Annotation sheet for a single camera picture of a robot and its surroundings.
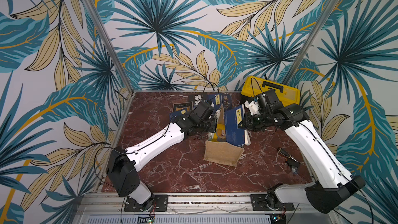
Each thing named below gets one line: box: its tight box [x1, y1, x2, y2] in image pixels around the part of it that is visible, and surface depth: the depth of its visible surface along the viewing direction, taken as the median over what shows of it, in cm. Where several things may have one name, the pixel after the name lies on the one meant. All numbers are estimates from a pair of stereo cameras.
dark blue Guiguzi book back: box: [220, 92, 233, 111], surface depth 116 cm
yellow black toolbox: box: [240, 75, 301, 107], surface depth 102 cm
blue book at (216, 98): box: [207, 92, 222, 111], surface depth 115 cm
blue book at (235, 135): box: [224, 104, 248, 147], surface depth 73 cm
